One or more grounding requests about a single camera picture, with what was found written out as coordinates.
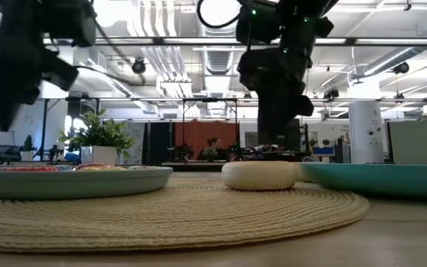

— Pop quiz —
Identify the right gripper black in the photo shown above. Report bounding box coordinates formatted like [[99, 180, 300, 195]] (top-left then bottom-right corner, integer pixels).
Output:
[[236, 46, 315, 148]]

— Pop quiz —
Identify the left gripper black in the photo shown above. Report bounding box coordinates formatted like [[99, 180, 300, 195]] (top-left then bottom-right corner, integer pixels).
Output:
[[0, 31, 79, 132]]

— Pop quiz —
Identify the small red frosted donut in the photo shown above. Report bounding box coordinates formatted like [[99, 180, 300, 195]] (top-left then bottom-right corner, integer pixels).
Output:
[[0, 165, 61, 172]]

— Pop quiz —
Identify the small orange donut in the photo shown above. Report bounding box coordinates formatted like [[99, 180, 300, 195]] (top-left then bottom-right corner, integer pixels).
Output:
[[79, 165, 128, 172]]

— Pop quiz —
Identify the black computer monitor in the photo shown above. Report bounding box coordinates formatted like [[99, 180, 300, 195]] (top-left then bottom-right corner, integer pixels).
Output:
[[289, 117, 302, 151]]

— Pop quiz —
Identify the small cactus in white pot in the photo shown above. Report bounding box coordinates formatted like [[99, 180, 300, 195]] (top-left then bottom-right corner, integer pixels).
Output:
[[20, 134, 36, 162]]

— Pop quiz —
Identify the large orange frosted donut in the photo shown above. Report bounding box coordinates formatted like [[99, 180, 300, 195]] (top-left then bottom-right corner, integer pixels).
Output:
[[221, 160, 298, 191]]

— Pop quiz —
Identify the person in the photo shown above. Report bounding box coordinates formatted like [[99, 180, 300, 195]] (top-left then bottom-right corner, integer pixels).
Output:
[[198, 136, 233, 162]]

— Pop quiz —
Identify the white round pillar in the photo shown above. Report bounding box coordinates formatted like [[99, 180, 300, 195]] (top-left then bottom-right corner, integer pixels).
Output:
[[348, 79, 385, 164]]

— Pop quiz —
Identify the green plant in white pot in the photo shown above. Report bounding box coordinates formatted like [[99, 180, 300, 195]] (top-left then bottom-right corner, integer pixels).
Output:
[[58, 108, 136, 167]]

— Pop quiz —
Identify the grey-blue round plate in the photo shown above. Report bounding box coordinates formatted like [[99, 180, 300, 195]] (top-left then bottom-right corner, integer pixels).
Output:
[[0, 165, 173, 200]]

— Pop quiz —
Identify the teal round plate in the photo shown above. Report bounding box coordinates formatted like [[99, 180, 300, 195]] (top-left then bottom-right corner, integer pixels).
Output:
[[299, 162, 427, 200]]

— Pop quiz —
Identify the round woven beige placemat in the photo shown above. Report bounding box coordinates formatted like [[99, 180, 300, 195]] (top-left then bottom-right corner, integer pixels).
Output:
[[0, 179, 371, 254]]

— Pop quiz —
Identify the grey partition panel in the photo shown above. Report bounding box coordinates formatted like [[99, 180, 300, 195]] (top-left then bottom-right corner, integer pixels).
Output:
[[386, 120, 427, 165]]

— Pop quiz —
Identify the silver ventilation duct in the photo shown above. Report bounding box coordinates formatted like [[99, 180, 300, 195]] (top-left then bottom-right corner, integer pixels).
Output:
[[195, 22, 247, 77]]

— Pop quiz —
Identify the orange partition wall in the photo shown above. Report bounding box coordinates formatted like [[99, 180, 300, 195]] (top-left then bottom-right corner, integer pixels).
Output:
[[173, 121, 239, 160]]

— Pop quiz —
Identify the black right gripper cable loop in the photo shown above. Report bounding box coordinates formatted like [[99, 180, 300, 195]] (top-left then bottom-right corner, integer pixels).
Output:
[[196, 0, 246, 30]]

